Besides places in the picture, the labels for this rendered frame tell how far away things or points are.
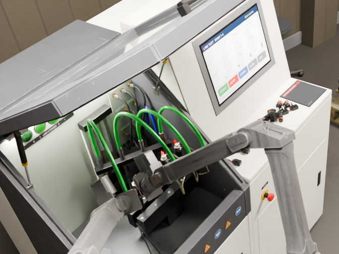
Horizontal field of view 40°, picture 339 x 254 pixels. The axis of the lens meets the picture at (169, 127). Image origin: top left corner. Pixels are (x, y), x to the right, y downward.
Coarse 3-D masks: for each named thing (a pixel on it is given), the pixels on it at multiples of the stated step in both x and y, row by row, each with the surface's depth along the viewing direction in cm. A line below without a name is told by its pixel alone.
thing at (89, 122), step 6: (90, 120) 157; (90, 126) 169; (96, 126) 153; (90, 132) 172; (96, 132) 151; (90, 138) 175; (102, 138) 149; (102, 144) 148; (96, 150) 180; (108, 150) 147; (96, 156) 182; (108, 156) 147; (114, 162) 146; (114, 168) 146; (120, 174) 146; (120, 180) 146
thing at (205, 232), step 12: (240, 192) 185; (228, 204) 181; (240, 204) 187; (216, 216) 177; (228, 216) 182; (240, 216) 190; (204, 228) 174; (216, 228) 178; (228, 228) 186; (192, 240) 171; (204, 240) 174; (216, 240) 181; (180, 252) 167; (192, 252) 170
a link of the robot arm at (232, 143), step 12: (240, 132) 118; (216, 144) 129; (228, 144) 122; (240, 144) 119; (192, 156) 136; (204, 156) 133; (216, 156) 130; (228, 156) 129; (168, 168) 144; (180, 168) 141; (192, 168) 138; (168, 180) 145
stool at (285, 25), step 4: (280, 20) 368; (284, 20) 367; (288, 20) 369; (280, 24) 363; (284, 24) 362; (288, 24) 361; (280, 28) 358; (284, 28) 358; (288, 28) 359; (280, 32) 355; (284, 32) 356; (288, 32) 358; (300, 68) 396; (292, 72) 395; (296, 72) 395; (300, 72) 397; (300, 76) 399
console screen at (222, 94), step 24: (216, 24) 191; (240, 24) 201; (264, 24) 212; (216, 48) 192; (240, 48) 203; (264, 48) 215; (216, 72) 194; (240, 72) 205; (264, 72) 218; (216, 96) 197
